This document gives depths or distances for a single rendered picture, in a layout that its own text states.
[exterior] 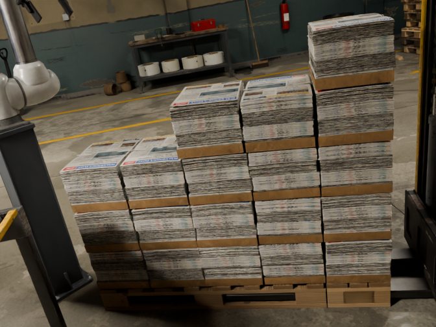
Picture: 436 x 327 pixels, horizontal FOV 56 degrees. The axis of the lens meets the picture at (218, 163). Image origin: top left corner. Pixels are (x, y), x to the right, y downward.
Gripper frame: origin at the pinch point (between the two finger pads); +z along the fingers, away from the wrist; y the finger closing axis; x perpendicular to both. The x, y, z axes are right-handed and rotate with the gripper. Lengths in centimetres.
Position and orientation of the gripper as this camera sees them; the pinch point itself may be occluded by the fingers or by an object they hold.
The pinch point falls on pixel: (54, 14)
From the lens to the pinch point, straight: 166.0
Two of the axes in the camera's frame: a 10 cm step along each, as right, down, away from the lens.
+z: 5.5, 8.3, 0.9
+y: 5.3, -4.3, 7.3
